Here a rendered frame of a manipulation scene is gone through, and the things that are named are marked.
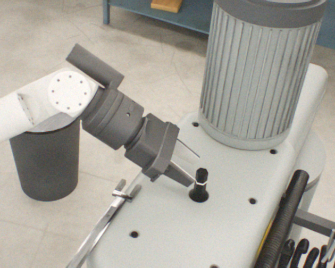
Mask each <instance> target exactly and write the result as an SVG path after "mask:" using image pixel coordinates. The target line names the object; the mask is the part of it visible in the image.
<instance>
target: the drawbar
mask: <svg viewBox="0 0 335 268"><path fill-rule="evenodd" d="M207 177H208V171H207V169H204V168H201V167H200V168H199V169H198V170H197V171H196V177H195V179H196V181H197V182H198V183H205V182H206V181H207ZM196 181H195V184H194V192H193V197H192V200H193V201H195V202H198V203H202V202H204V196H205V190H206V183H205V184H204V185H200V184H197V183H196Z"/></svg>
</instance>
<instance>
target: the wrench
mask: <svg viewBox="0 0 335 268"><path fill-rule="evenodd" d="M125 185H126V180H125V179H121V181H120V182H119V184H118V185H117V187H116V188H115V190H114V191H113V193H112V196H114V197H115V199H114V200H113V201H112V202H111V203H110V205H109V206H108V208H107V209H106V211H105V213H104V214H103V215H102V217H101V218H100V219H99V221H98V222H97V224H96V225H95V226H94V228H93V229H92V231H91V232H90V234H88V236H87V238H86V239H85V240H84V242H83V243H82V245H81V246H80V247H79V249H78V250H77V252H76V253H75V254H74V256H73V257H72V258H71V260H70V262H69V263H68V265H67V266H66V268H81V267H82V265H83V263H84V262H85V260H86V258H87V257H88V256H89V255H90V253H91V252H92V251H93V249H94V248H95V246H96V245H97V243H98V242H99V240H100V239H101V237H102V235H103V234H104V232H105V231H106V229H107V228H108V226H109V225H110V224H111V222H112V221H113V220H114V219H115V217H116V216H117V214H118V213H119V211H120V209H121V208H122V206H123V205H124V203H125V202H126V201H127V202H130V203H131V202H132V201H133V199H134V198H135V197H136V195H137V194H138V193H139V192H140V190H141V187H142V185H139V184H136V185H135V187H134V188H133V190H132V191H131V193H130V194H129V195H128V194H125V193H123V192H121V191H122V189H123V188H124V186H125Z"/></svg>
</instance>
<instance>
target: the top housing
mask: <svg viewBox="0 0 335 268"><path fill-rule="evenodd" d="M176 125H177V127H179V128H180V130H179V134H178V139H179V140H181V141H182V142H183V143H184V144H185V145H186V146H188V147H189V148H190V149H192V150H193V151H194V152H195V153H196V154H198V155H199V156H200V159H199V160H198V162H197V163H195V164H194V165H192V164H190V163H188V162H186V161H185V160H183V159H181V158H179V157H177V156H176V155H174V154H172V158H171V160H172V161H173V162H174V163H175V164H176V165H178V166H179V167H181V168H182V169H183V170H184V171H186V172H187V173H188V174H190V175H191V176H192V177H193V178H195V177H196V171H197V170H198V169H199V168H204V169H207V171H208V177H207V183H206V190H205V196H204V202H202V203H198V202H195V201H193V200H192V197H193V192H194V184H195V182H194V183H193V184H191V185H190V186H189V187H188V188H187V187H186V186H184V185H182V184H180V183H178V182H176V181H175V180H173V179H171V178H169V177H167V176H165V175H163V174H162V175H160V176H159V177H158V178H157V179H156V180H155V181H154V182H151V181H150V178H149V177H148V176H146V175H144V174H143V173H142V172H141V171H140V172H139V174H137V176H136V177H135V178H134V179H133V181H132V182H131V184H130V185H129V186H128V188H127V189H126V191H125V192H124V193H125V194H128V195H129V194H130V193H131V191H132V190H133V188H134V187H135V185H136V184H139V185H142V187H141V190H140V192H139V193H138V194H137V195H136V197H135V198H134V199H133V201H132V202H131V203H130V202H127V201H126V202H125V203H124V205H123V206H122V208H121V209H120V211H119V213H118V214H117V216H116V217H115V219H114V220H113V221H112V222H111V224H110V225H109V226H108V228H107V229H106V231H105V232H104V234H103V235H102V237H101V239H100V240H99V242H98V243H97V245H96V246H95V248H94V249H93V251H92V252H91V253H90V255H89V256H88V257H87V258H86V268H254V265H255V263H256V260H257V258H258V255H259V253H260V251H261V248H262V246H263V244H264V242H265V240H266V237H267V234H268V232H269V230H270V228H271V225H272V223H273V220H274V218H275V216H276V214H277V211H278V208H279V204H280V200H281V197H282V194H283V193H284V192H285V189H286V186H287V183H288V181H289V178H290V174H291V171H292V168H293V165H294V162H295V151H294V148H293V147H292V145H291V144H290V143H288V142H287V141H286V140H284V141H283V142H282V143H280V144H278V145H276V146H274V147H271V148H267V149H260V150H245V149H238V148H234V147H230V146H227V145H225V144H223V143H221V142H219V141H217V140H215V139H213V138H212V137H211V136H210V135H209V134H208V133H207V132H206V131H205V130H204V129H203V127H202V126H201V124H200V122H199V119H198V111H192V112H189V113H186V114H185V115H184V116H183V117H182V118H181V119H180V120H179V121H178V123H177V124H176Z"/></svg>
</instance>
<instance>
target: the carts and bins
mask: <svg viewBox="0 0 335 268"><path fill-rule="evenodd" d="M79 140H80V119H79V118H78V117H77V118H73V117H71V116H70V115H68V114H66V113H62V112H59V113H57V114H55V115H53V116H51V117H50V118H48V119H46V120H45V121H43V122H41V123H39V124H37V125H36V126H35V127H33V128H31V129H29V130H27V131H25V132H23V133H21V134H19V135H17V136H14V137H13V138H11V139H9V142H10V146H11V150H12V154H13V158H14V162H15V166H16V168H17V171H18V175H19V179H20V183H21V188H22V190H23V192H24V193H25V194H26V195H27V196H28V197H30V198H32V199H35V200H38V201H43V202H51V201H55V200H59V199H62V198H65V197H66V196H68V195H70V194H71V193H72V192H73V191H74V190H75V188H76V187H77V184H78V171H79Z"/></svg>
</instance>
